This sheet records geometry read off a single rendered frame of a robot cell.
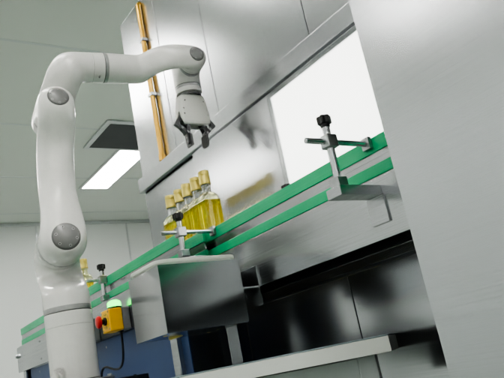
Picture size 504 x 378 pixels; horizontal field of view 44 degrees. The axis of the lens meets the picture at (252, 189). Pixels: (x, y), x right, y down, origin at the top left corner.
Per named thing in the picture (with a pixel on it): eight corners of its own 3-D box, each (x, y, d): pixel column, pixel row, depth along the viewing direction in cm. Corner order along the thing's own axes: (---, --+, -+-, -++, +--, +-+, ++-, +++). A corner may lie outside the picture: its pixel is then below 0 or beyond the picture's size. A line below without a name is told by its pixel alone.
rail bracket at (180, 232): (220, 253, 174) (213, 211, 177) (166, 256, 164) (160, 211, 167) (215, 256, 176) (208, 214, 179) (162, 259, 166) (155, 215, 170)
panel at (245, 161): (409, 146, 143) (373, 18, 152) (400, 145, 141) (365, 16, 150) (215, 247, 212) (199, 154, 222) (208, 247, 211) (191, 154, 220)
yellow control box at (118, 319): (132, 329, 195) (129, 306, 197) (109, 332, 191) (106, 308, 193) (124, 332, 201) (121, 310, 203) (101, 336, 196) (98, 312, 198)
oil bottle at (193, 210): (222, 262, 186) (209, 196, 192) (205, 264, 183) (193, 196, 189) (213, 267, 191) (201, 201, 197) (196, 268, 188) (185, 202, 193)
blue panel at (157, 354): (247, 363, 178) (235, 302, 182) (193, 373, 167) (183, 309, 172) (70, 400, 300) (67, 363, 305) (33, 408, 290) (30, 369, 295)
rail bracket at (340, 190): (397, 220, 121) (370, 115, 127) (334, 222, 111) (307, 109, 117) (380, 226, 125) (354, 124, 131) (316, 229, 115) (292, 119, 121)
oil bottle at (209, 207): (232, 258, 182) (219, 189, 188) (215, 259, 179) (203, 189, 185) (222, 262, 186) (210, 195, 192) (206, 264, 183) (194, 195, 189)
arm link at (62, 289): (46, 313, 153) (37, 220, 159) (37, 323, 169) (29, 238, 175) (95, 306, 158) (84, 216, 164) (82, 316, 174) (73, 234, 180)
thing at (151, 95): (167, 159, 242) (142, 0, 261) (160, 159, 240) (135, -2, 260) (164, 162, 244) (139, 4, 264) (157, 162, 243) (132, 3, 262)
